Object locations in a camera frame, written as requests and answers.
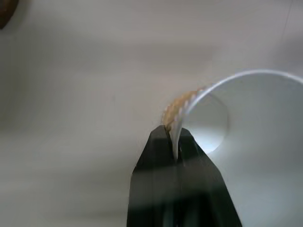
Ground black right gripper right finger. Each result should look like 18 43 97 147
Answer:
176 127 243 227

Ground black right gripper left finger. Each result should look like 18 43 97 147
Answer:
127 125 177 227

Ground white paper cup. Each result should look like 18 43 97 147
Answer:
161 69 303 227

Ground dark brown round object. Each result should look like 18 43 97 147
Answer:
0 0 17 30

